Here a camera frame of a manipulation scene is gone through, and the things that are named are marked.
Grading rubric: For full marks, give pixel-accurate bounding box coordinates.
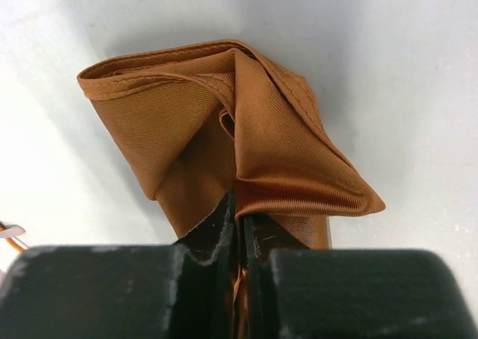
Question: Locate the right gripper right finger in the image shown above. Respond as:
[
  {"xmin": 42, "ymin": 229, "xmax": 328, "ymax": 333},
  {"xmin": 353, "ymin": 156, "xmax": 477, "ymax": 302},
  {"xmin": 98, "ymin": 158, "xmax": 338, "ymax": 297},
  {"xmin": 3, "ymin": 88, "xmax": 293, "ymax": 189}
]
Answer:
[{"xmin": 242, "ymin": 215, "xmax": 477, "ymax": 338}]

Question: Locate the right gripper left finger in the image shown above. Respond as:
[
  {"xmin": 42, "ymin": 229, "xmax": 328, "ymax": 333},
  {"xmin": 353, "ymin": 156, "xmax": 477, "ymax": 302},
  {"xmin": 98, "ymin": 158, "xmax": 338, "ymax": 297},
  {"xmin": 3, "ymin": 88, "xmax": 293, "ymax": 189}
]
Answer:
[{"xmin": 1, "ymin": 192, "xmax": 235, "ymax": 338}]

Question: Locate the orange cloth napkin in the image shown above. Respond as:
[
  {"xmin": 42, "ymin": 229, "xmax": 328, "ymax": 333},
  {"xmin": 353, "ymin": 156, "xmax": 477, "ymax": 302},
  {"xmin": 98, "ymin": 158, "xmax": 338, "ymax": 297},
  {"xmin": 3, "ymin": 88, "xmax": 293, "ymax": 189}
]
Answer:
[{"xmin": 78, "ymin": 40, "xmax": 385, "ymax": 338}]

